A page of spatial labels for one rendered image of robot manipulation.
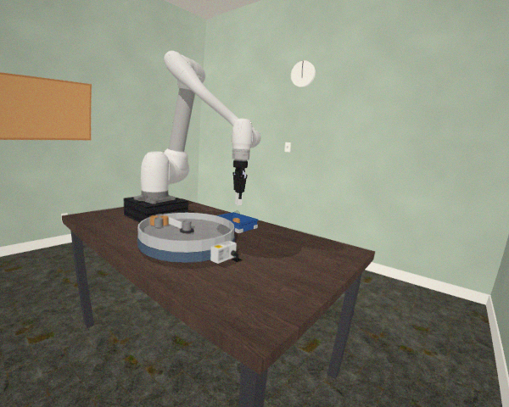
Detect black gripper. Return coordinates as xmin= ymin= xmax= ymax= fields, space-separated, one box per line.
xmin=233 ymin=160 xmax=248 ymax=205

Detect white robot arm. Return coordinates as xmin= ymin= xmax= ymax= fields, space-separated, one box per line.
xmin=134 ymin=51 xmax=260 ymax=204

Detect blue shallow tray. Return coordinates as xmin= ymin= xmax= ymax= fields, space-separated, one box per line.
xmin=217 ymin=212 xmax=258 ymax=233

